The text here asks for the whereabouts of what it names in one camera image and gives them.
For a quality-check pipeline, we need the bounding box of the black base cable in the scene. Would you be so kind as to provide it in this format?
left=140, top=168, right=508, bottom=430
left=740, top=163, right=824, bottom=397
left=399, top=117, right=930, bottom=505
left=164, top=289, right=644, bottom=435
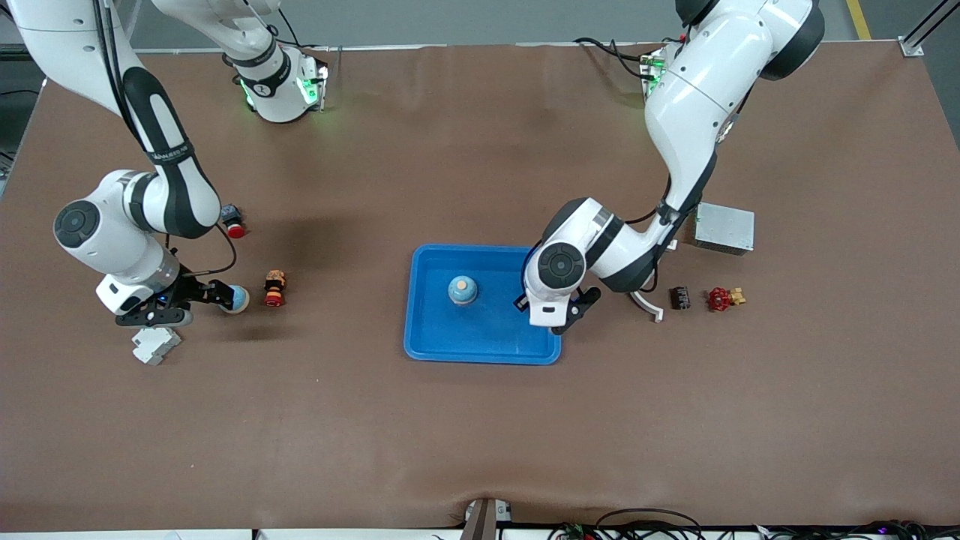
left=271, top=6, right=335, bottom=53
left=574, top=36, right=647, bottom=82

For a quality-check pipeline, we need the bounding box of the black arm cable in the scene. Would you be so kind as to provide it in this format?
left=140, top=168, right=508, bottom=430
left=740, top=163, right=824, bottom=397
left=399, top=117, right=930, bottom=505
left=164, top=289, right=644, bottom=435
left=90, top=0, right=241, bottom=278
left=624, top=90, right=755, bottom=226

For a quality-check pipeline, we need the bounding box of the white circuit breaker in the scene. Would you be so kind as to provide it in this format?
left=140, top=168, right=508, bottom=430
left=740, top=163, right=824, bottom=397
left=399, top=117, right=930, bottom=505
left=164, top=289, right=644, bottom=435
left=132, top=325, right=182, bottom=366

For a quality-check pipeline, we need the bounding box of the black cable loop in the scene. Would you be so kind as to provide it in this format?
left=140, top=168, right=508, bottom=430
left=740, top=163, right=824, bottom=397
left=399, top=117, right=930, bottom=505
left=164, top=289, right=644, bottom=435
left=595, top=508, right=706, bottom=540

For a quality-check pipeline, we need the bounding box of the metal mount bracket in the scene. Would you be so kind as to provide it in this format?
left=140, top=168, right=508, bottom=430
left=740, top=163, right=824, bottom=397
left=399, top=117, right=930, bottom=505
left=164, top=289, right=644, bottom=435
left=459, top=498, right=513, bottom=540

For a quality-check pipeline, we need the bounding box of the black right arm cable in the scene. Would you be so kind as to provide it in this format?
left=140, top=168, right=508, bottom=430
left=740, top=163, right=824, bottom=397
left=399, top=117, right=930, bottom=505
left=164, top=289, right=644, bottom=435
left=90, top=0, right=241, bottom=278

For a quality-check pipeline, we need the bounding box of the black cable bundle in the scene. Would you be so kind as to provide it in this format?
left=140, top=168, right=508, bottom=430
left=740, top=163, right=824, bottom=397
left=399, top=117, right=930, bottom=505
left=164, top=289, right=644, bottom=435
left=757, top=520, right=960, bottom=540

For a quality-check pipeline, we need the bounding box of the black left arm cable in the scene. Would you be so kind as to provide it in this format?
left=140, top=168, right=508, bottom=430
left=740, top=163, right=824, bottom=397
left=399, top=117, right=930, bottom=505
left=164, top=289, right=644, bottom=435
left=624, top=90, right=755, bottom=226

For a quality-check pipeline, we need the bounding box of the white curved plastic arc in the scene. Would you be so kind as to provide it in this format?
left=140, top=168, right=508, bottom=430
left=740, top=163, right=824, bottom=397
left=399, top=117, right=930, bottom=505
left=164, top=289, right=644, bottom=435
left=628, top=238, right=680, bottom=323

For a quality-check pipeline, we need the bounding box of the aluminium frame post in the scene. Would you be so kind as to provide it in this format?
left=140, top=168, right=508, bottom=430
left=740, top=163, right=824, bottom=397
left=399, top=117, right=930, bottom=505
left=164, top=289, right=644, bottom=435
left=900, top=0, right=960, bottom=58

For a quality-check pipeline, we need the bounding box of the grey metal box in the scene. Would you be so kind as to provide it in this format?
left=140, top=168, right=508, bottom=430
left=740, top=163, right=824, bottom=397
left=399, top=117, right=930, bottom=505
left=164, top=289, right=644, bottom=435
left=693, top=202, right=755, bottom=257

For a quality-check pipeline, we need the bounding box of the blue plastic tray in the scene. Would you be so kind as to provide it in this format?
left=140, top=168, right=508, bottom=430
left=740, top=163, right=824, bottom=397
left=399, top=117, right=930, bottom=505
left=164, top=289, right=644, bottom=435
left=403, top=244, right=563, bottom=366

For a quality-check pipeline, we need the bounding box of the red handwheel brass valve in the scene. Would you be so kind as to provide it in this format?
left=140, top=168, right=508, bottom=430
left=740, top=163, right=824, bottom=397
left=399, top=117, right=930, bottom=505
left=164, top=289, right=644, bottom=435
left=708, top=286, right=747, bottom=313

